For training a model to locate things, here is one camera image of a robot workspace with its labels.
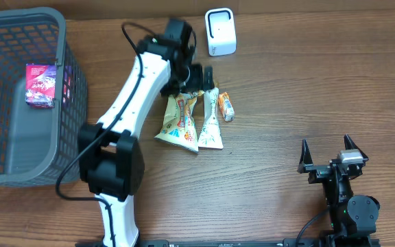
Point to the cream snack bag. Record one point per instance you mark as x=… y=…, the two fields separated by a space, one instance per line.
x=178 y=123

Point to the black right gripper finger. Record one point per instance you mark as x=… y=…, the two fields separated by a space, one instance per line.
x=305 y=162
x=350 y=145

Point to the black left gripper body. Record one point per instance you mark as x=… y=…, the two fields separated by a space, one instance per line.
x=190 y=76

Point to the white cream tube gold cap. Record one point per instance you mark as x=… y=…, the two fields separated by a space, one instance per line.
x=210 y=135

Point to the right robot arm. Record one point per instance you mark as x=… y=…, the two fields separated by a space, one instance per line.
x=353 y=217

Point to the grey plastic shopping basket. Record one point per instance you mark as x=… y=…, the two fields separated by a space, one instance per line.
x=37 y=143

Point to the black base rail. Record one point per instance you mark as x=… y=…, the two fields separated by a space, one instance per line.
x=288 y=242

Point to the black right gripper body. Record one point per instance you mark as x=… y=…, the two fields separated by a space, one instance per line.
x=318 y=172

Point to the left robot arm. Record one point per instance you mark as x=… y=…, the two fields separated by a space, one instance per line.
x=110 y=159

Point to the red purple tissue pack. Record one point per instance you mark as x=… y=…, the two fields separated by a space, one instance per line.
x=40 y=85

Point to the small orange candy pack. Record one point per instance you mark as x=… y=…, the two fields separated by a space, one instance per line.
x=225 y=107

